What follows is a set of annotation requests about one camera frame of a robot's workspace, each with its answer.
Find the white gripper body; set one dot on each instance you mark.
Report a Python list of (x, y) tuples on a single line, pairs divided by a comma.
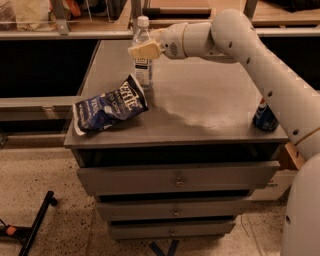
[(172, 42)]

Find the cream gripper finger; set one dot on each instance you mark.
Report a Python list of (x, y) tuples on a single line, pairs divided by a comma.
[(150, 49), (156, 33)]

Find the clear plastic water bottle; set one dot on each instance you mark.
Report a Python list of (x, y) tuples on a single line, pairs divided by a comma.
[(143, 68)]

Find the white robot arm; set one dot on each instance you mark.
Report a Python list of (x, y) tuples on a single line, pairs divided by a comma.
[(230, 37)]

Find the blue Kettle chip bag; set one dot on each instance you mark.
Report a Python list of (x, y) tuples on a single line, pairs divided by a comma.
[(103, 111)]

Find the grey drawer cabinet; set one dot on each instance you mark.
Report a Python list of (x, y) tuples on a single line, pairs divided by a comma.
[(199, 112)]

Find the blue Pepsi soda can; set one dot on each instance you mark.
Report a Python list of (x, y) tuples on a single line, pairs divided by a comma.
[(264, 118)]

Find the top grey drawer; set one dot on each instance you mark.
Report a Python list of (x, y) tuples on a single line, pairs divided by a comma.
[(154, 179)]

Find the grey drawer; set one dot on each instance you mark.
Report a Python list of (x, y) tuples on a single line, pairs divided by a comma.
[(154, 179), (172, 208), (170, 230)]

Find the middle grey drawer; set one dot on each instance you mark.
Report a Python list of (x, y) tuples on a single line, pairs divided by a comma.
[(172, 208)]

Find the cardboard box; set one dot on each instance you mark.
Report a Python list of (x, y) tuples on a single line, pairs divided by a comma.
[(290, 162)]

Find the bottom grey drawer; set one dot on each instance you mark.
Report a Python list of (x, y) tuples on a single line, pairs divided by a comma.
[(170, 230)]

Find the black stand leg with wheel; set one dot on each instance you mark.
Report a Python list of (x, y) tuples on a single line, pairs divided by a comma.
[(26, 235)]

